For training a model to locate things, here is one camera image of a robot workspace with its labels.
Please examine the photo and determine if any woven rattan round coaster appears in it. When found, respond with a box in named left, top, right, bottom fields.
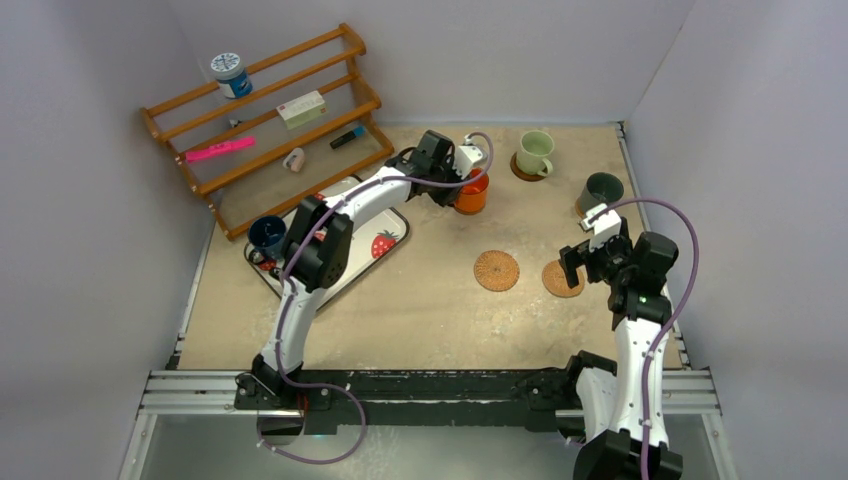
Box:
left=473, top=250, right=520, bottom=292

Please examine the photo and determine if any wooden tiered shelf rack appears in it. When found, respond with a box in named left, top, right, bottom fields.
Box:
left=139, top=23, right=395, bottom=240

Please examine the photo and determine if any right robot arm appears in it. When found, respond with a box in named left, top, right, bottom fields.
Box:
left=559, top=203, right=683, bottom=479

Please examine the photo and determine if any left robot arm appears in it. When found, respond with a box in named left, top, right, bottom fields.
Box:
left=234, top=130, right=495, bottom=410

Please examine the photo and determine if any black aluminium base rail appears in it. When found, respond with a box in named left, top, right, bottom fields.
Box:
left=135, top=368, right=720, bottom=439

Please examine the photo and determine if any pink highlighter marker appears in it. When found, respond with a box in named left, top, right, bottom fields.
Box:
left=185, top=136, right=256, bottom=163

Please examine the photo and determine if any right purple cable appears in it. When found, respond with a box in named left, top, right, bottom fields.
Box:
left=579, top=197, right=701, bottom=480

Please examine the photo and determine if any dark green mug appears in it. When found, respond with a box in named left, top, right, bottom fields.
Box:
left=576, top=172, right=624, bottom=214

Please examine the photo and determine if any small white pink object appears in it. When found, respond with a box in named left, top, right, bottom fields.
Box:
left=283, top=148, right=306, bottom=172

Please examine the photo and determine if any dark blue mug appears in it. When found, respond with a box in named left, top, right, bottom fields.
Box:
left=247, top=215, right=287, bottom=260

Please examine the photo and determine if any white strawberry metal tray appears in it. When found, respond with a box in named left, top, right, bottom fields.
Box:
left=243, top=208, right=410, bottom=310

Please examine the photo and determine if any light green mug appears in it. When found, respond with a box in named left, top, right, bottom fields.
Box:
left=516, top=130, right=555, bottom=178

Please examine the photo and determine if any dark grooved wooden coaster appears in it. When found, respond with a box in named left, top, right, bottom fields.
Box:
left=510, top=153, right=545, bottom=182

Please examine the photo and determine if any black blue marker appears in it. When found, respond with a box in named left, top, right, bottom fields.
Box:
left=330, top=125, right=366, bottom=150

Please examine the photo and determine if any white green small box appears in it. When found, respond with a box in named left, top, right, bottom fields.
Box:
left=276, top=90, right=327, bottom=130

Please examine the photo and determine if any orange mug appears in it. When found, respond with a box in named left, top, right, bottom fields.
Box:
left=453, top=168, right=489, bottom=215

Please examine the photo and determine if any blue white lidded jar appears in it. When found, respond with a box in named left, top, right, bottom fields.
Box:
left=210, top=52, right=253, bottom=99

